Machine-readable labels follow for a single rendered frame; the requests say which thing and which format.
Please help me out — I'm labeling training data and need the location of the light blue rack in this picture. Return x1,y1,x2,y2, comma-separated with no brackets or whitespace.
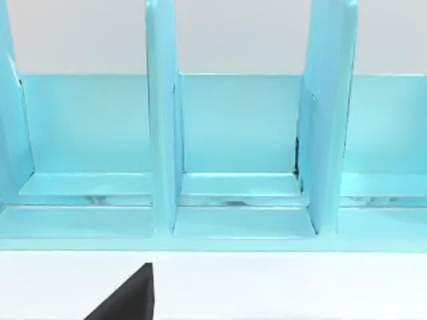
0,0,427,253

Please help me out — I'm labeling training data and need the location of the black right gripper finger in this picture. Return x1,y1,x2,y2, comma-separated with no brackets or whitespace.
83,262,156,320

